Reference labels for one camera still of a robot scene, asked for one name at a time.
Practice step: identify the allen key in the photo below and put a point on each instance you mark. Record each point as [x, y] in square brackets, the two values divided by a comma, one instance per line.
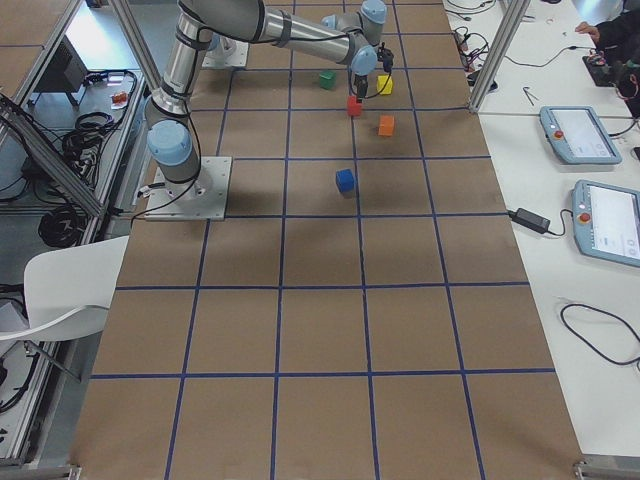
[529, 95]

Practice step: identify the teach pendant near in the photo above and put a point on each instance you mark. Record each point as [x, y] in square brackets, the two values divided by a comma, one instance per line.
[606, 222]

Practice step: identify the orange snack packet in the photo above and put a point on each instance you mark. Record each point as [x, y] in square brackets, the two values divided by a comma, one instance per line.
[119, 100]

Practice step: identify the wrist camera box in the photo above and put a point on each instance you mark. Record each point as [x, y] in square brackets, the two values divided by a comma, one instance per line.
[385, 57]

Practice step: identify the black power adapter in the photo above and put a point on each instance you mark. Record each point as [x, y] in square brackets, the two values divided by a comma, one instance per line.
[530, 220]

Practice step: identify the green wooden block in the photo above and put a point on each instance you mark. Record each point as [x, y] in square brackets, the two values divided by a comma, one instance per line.
[327, 79]

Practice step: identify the person hand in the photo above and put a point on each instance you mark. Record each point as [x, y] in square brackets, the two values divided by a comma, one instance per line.
[587, 29]

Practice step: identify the second arm base plate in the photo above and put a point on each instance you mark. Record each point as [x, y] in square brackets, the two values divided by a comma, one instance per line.
[224, 53]

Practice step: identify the yellow wooden block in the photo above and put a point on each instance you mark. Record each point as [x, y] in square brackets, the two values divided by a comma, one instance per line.
[384, 85]

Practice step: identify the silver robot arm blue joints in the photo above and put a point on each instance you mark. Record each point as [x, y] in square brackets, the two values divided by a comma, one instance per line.
[217, 34]

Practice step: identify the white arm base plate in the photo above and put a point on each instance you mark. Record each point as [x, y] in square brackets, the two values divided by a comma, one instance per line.
[206, 199]

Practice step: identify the orange wooden block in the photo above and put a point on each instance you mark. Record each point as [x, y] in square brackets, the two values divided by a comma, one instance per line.
[386, 125]

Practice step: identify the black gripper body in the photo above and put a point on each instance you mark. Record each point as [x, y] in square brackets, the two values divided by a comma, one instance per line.
[361, 81]

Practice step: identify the aluminium frame post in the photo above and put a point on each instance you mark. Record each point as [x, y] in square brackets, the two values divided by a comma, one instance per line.
[501, 42]

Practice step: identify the teach pendant far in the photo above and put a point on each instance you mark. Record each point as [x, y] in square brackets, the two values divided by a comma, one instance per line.
[577, 136]

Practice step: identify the red wooden block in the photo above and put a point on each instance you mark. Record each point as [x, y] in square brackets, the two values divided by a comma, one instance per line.
[354, 106]

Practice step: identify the blue wooden block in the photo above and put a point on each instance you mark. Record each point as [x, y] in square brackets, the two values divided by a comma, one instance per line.
[345, 180]

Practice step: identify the white chair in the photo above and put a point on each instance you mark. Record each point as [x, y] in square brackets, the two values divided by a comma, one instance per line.
[68, 292]

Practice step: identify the teach pendant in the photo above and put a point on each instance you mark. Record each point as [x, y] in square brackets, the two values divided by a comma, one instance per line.
[606, 222]
[577, 136]

